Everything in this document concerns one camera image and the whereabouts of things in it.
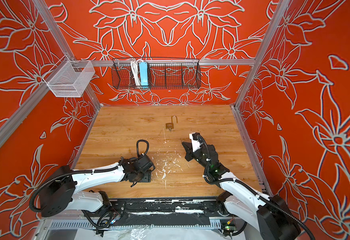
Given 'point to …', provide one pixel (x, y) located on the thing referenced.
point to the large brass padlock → (171, 125)
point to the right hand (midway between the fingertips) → (181, 143)
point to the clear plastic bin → (69, 78)
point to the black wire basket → (162, 73)
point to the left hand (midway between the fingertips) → (147, 177)
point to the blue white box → (144, 74)
